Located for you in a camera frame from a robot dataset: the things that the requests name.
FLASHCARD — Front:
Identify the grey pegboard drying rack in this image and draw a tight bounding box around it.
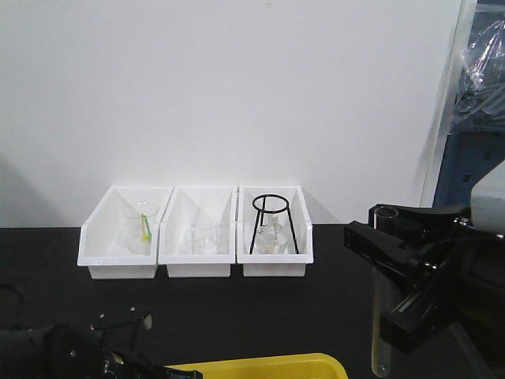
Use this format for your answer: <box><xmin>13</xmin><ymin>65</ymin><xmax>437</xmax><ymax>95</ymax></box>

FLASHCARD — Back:
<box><xmin>432</xmin><ymin>1</ymin><xmax>504</xmax><ymax>206</ymax></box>

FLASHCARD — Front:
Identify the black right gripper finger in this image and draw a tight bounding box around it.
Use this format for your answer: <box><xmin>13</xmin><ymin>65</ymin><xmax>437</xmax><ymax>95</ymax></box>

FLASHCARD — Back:
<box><xmin>344</xmin><ymin>221</ymin><xmax>418</xmax><ymax>276</ymax></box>
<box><xmin>380</xmin><ymin>273</ymin><xmax>459</xmax><ymax>352</ymax></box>

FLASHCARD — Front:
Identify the clear plastic bag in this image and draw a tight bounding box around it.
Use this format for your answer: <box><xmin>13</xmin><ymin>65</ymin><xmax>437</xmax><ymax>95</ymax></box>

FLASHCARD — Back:
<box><xmin>450</xmin><ymin>8</ymin><xmax>504</xmax><ymax>134</ymax></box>

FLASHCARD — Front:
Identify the tall clear test tube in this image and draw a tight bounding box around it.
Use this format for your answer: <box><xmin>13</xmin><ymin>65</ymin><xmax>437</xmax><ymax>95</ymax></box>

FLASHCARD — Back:
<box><xmin>371</xmin><ymin>205</ymin><xmax>398</xmax><ymax>378</ymax></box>

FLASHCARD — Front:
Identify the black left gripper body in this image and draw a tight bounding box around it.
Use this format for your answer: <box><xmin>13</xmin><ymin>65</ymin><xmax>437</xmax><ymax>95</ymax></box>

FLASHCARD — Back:
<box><xmin>89</xmin><ymin>311</ymin><xmax>204</xmax><ymax>378</ymax></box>

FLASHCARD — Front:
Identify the clear glassware in right bin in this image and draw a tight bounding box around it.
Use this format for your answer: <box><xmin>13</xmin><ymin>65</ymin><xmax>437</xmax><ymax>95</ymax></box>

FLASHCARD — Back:
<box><xmin>255</xmin><ymin>214</ymin><xmax>288</xmax><ymax>255</ymax></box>

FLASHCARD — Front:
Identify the white storage bin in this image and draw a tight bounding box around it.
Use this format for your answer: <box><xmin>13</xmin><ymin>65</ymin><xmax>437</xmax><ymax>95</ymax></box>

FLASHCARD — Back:
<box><xmin>236</xmin><ymin>186</ymin><xmax>314</xmax><ymax>277</ymax></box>
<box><xmin>77</xmin><ymin>186</ymin><xmax>174</xmax><ymax>280</ymax></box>
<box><xmin>158</xmin><ymin>186</ymin><xmax>238</xmax><ymax>279</ymax></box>

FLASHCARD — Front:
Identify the yellow plastic tray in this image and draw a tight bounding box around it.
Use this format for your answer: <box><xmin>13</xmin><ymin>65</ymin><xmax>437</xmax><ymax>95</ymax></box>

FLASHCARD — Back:
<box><xmin>167</xmin><ymin>353</ymin><xmax>348</xmax><ymax>379</ymax></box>

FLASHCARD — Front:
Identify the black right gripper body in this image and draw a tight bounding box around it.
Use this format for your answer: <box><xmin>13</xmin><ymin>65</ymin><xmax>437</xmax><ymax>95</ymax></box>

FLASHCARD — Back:
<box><xmin>368</xmin><ymin>205</ymin><xmax>504</xmax><ymax>325</ymax></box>

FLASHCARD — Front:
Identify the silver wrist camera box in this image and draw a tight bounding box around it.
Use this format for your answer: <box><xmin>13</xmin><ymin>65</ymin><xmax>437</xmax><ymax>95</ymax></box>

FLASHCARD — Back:
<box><xmin>470</xmin><ymin>162</ymin><xmax>504</xmax><ymax>235</ymax></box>

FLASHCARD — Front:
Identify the left white storage bin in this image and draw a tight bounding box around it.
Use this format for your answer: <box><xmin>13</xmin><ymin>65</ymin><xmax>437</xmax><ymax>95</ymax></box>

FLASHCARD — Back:
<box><xmin>77</xmin><ymin>186</ymin><xmax>174</xmax><ymax>280</ymax></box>

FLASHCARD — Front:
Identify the middle white storage bin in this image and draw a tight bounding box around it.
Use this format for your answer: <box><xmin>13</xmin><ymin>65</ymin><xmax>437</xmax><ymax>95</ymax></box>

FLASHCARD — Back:
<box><xmin>158</xmin><ymin>186</ymin><xmax>238</xmax><ymax>279</ymax></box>

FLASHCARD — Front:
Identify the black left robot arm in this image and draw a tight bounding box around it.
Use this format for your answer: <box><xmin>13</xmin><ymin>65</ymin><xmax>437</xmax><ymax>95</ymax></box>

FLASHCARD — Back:
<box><xmin>1</xmin><ymin>306</ymin><xmax>204</xmax><ymax>378</ymax></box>

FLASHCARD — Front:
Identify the right white storage bin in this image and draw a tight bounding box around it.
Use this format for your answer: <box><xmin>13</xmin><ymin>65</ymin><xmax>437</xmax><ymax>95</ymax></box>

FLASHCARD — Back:
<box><xmin>236</xmin><ymin>186</ymin><xmax>314</xmax><ymax>277</ymax></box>

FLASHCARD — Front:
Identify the clear glass beaker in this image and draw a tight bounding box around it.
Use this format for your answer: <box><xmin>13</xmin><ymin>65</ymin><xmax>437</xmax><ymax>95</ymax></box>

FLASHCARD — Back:
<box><xmin>184</xmin><ymin>216</ymin><xmax>218</xmax><ymax>255</ymax></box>

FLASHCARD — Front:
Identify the black wire tripod stand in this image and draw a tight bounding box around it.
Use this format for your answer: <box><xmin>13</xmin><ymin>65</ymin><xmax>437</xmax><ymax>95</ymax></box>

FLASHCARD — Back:
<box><xmin>249</xmin><ymin>193</ymin><xmax>300</xmax><ymax>255</ymax></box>

